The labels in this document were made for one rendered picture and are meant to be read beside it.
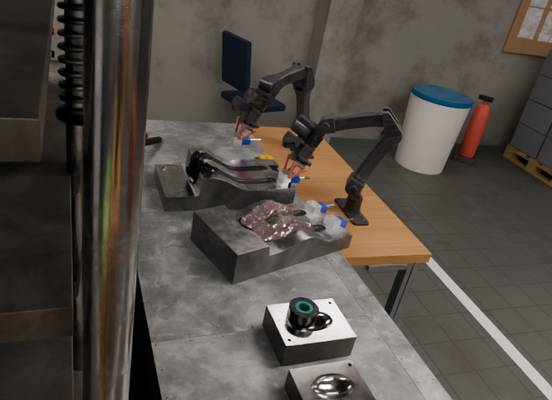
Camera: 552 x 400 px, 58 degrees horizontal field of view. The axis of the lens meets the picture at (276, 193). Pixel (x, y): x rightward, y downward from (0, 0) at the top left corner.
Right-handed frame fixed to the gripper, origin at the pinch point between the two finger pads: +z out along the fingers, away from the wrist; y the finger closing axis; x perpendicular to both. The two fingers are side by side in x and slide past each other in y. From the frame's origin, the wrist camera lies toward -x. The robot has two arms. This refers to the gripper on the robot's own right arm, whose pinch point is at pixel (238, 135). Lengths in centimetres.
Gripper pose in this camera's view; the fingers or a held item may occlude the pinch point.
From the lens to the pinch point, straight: 216.5
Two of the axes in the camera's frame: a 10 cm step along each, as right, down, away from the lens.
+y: 3.4, 5.0, -7.9
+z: -5.8, 7.8, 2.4
